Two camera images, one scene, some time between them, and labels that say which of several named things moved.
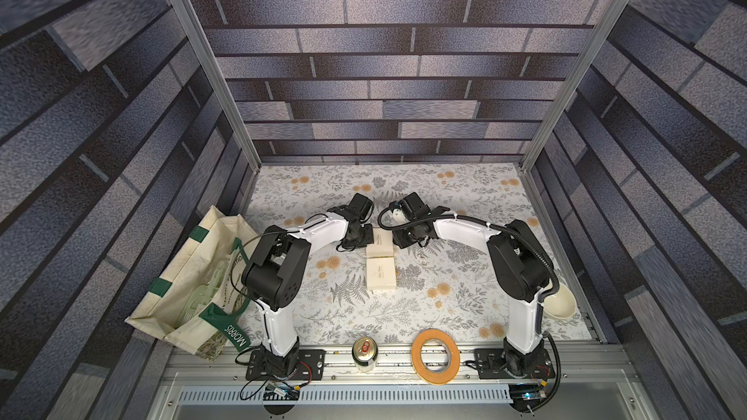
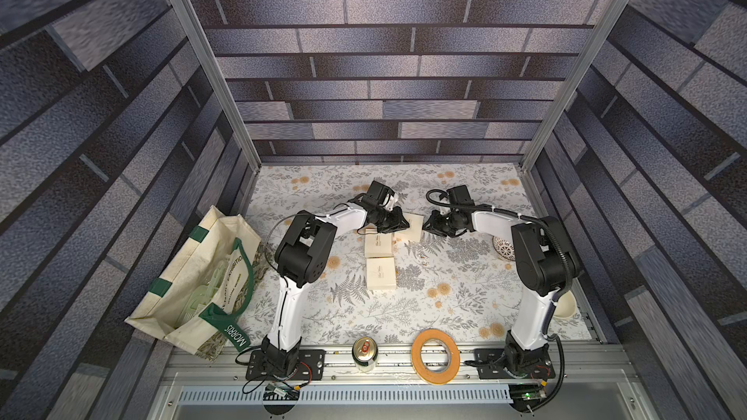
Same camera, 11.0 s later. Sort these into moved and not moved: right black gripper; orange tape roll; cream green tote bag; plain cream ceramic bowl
Moved: right black gripper
Not moved: cream green tote bag; orange tape roll; plain cream ceramic bowl
